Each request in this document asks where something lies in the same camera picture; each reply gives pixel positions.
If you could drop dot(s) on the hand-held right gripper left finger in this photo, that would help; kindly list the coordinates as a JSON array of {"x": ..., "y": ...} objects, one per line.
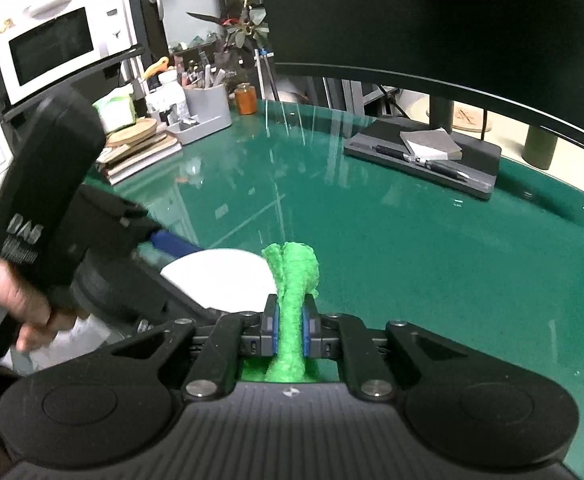
[{"x": 272, "y": 330}]

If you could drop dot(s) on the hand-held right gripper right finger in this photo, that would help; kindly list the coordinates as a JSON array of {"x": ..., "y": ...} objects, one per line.
[{"x": 309, "y": 330}]

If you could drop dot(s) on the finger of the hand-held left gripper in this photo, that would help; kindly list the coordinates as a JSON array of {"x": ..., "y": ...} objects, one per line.
[
  {"x": 182, "y": 300},
  {"x": 177, "y": 245}
]

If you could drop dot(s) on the white round plate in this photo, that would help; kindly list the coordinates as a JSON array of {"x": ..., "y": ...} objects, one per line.
[{"x": 222, "y": 280}]

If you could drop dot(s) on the green cloth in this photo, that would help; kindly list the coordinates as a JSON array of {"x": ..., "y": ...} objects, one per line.
[{"x": 292, "y": 280}]

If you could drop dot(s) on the person's left hand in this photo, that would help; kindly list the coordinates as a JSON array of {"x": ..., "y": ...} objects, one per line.
[{"x": 7, "y": 285}]

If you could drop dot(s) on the stack of books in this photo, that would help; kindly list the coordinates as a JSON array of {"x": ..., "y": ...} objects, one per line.
[{"x": 142, "y": 160}]

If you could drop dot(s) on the green tissue pack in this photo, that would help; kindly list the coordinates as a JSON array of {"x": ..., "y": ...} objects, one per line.
[{"x": 117, "y": 112}]

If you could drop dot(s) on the oval wooden tray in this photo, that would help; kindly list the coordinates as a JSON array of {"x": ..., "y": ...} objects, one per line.
[{"x": 137, "y": 132}]

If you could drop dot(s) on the grey desk organizer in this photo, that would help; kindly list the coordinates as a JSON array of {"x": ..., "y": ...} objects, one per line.
[{"x": 207, "y": 110}]

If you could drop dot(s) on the white microwave oven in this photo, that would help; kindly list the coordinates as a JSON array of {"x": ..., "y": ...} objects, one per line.
[{"x": 52, "y": 45}]

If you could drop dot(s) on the white bottle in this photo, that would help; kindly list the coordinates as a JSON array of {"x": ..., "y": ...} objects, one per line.
[{"x": 172, "y": 92}]

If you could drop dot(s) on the amber glass jar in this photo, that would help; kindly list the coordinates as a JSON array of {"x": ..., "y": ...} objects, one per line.
[{"x": 246, "y": 102}]

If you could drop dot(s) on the black pen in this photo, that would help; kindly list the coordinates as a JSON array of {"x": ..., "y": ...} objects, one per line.
[{"x": 396, "y": 152}]

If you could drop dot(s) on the potted plant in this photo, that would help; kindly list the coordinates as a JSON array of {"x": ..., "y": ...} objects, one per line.
[{"x": 244, "y": 35}]

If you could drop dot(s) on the grey notepad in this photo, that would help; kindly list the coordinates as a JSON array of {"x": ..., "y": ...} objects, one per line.
[{"x": 431, "y": 142}]

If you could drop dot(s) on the dark grey monitor stand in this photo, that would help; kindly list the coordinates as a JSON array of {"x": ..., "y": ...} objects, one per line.
[{"x": 476, "y": 160}]

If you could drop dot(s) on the round wooden board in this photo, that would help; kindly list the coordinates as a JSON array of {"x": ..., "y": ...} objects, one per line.
[{"x": 471, "y": 117}]

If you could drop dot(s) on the olive green cylinder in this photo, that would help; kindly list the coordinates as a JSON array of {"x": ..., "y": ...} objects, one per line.
[{"x": 539, "y": 150}]

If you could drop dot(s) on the black curved monitor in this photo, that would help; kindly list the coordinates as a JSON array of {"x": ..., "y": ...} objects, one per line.
[{"x": 421, "y": 10}]

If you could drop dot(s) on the grey metal frame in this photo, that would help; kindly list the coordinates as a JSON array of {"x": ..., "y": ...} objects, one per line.
[{"x": 351, "y": 95}]

